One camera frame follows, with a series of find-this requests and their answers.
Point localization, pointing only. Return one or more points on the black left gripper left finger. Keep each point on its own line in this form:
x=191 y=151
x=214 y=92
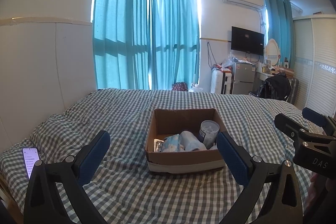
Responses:
x=43 y=203

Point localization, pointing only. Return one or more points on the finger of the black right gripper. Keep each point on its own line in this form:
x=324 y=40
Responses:
x=327 y=123
x=297 y=132

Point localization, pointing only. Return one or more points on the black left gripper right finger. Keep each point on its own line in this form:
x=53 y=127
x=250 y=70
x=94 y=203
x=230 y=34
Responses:
x=283 y=201

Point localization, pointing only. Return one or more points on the white knit sock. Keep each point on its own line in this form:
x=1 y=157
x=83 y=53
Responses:
x=191 y=142

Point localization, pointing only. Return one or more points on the blue tissue pack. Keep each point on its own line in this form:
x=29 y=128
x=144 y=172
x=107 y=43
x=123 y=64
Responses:
x=172 y=144

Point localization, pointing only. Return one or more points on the person right hand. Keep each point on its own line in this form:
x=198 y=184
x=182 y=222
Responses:
x=317 y=184

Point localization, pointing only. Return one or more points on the smartphone with lit screen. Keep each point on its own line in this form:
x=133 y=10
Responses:
x=30 y=156

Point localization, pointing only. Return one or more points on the black backpack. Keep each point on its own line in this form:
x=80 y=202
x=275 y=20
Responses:
x=276 y=87

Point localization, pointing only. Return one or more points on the small silver refrigerator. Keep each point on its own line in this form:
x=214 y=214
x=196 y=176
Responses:
x=243 y=78

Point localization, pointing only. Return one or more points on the oval white mirror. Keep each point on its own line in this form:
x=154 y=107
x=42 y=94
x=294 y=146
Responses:
x=272 y=53

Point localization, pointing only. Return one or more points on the white wardrobe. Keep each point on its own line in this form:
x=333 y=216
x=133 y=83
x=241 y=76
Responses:
x=314 y=62

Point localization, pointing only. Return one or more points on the clear cylindrical jar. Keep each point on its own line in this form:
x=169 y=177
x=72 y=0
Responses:
x=208 y=133

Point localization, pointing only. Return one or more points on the white suitcase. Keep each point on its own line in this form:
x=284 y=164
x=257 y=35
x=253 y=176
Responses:
x=221 y=81

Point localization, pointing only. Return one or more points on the teal curtain far window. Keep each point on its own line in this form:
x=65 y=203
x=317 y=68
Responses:
x=281 y=28

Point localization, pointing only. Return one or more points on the brown cardboard box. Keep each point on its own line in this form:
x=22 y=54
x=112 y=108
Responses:
x=166 y=123

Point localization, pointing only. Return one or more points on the red patterned bag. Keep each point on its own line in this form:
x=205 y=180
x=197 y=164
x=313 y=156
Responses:
x=180 y=86

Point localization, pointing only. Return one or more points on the teal curtain right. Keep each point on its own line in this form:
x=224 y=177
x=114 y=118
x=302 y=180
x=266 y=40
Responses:
x=175 y=45

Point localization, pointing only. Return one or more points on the teal curtain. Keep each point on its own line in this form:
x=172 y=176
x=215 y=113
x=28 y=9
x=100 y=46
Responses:
x=175 y=45
x=121 y=44

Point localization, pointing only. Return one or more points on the teal curtain left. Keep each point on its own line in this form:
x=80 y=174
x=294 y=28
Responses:
x=121 y=44

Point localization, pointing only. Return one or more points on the black wall television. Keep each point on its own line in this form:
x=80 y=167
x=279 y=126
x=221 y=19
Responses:
x=247 y=41

